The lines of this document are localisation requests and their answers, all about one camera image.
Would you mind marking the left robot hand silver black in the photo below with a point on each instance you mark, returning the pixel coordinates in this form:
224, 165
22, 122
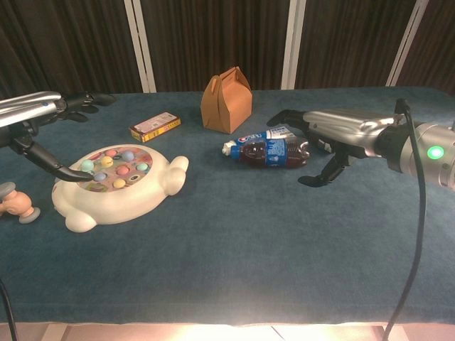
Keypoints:
32, 106

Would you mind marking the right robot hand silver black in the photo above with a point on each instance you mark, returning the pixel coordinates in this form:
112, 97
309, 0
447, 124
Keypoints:
345, 131

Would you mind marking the toy mallet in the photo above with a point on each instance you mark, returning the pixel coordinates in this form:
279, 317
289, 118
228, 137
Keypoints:
19, 204

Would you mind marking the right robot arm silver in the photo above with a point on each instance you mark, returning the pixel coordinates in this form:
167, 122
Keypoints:
437, 170

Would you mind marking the white whack-a-mole toy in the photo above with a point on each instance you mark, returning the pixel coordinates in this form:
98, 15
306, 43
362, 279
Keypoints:
142, 192

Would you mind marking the Pepsi cola bottle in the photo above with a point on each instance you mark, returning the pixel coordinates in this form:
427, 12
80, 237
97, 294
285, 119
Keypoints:
270, 154

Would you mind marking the blue white toothpaste tube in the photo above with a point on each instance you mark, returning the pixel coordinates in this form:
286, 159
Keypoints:
256, 136

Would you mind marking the brown paper gable box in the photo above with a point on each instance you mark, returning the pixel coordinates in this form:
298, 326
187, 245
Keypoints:
227, 106

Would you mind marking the small yellow red carton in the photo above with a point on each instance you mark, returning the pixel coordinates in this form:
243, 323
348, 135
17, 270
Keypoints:
154, 126

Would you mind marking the teal table cloth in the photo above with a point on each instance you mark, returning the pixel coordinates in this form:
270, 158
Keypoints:
227, 248

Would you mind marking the white partition frame post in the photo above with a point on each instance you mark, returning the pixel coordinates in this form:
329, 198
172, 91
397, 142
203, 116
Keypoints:
140, 46
293, 42
409, 42

